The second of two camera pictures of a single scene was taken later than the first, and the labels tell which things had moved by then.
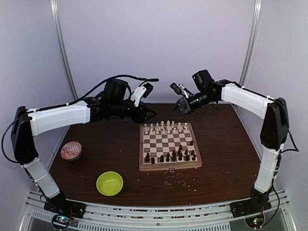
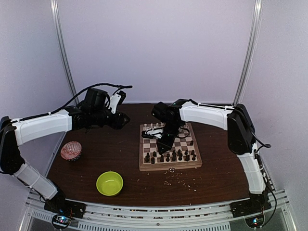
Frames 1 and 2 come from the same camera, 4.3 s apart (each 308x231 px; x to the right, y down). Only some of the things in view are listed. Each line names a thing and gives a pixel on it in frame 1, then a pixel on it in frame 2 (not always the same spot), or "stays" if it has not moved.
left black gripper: [140, 117] → [117, 123]
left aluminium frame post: [57, 27] stays
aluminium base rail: [209, 217] stays
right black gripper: [184, 106] → [168, 146]
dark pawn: [167, 159] stays
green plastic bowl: [109, 183] stays
